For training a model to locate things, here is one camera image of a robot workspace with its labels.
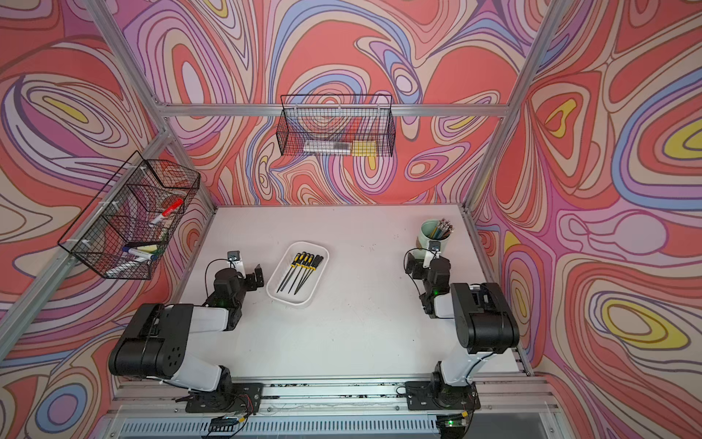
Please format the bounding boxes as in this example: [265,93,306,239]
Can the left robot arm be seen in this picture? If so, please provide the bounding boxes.
[108,266,265,393]

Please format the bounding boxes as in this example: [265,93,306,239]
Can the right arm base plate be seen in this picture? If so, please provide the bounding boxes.
[404,382,481,412]

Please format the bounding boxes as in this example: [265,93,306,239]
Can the black wire basket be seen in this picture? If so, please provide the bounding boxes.
[58,153,200,280]
[276,93,396,157]

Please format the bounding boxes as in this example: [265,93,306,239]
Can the clear tube in basket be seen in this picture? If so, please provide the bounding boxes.
[303,140,352,155]

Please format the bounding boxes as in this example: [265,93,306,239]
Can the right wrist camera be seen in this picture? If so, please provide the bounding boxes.
[422,240,442,269]

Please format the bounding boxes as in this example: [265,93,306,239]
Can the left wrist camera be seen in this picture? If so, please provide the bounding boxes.
[227,251,245,274]

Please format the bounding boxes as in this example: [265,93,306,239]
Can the white storage tray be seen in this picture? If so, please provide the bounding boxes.
[266,241,330,308]

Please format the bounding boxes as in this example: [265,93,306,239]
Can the black wire basket back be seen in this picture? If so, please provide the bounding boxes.
[276,93,396,157]

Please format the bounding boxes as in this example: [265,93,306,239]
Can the black wire basket left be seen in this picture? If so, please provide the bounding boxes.
[58,153,200,280]

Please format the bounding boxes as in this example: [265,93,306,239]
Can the blue cap marker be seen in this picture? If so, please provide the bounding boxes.
[122,247,156,261]

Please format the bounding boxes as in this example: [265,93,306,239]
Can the aluminium rail front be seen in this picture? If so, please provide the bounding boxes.
[92,374,574,438]

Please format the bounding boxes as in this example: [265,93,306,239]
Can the coloured pencils bundle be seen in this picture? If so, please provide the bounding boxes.
[429,219,453,241]

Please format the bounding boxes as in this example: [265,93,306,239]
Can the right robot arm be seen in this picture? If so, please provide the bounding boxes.
[403,249,519,389]

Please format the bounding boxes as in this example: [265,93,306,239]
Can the yellow box in basket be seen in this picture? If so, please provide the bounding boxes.
[351,140,378,157]

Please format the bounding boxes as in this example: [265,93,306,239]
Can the red marker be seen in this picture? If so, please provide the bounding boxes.
[150,199,184,226]

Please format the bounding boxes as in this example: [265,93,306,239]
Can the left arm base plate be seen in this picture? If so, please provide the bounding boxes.
[185,382,263,414]

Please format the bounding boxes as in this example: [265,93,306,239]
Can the green pencil cup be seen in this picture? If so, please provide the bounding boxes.
[418,219,453,252]

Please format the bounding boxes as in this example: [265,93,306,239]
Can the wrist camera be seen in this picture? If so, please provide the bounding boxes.
[227,251,245,274]
[422,240,442,269]

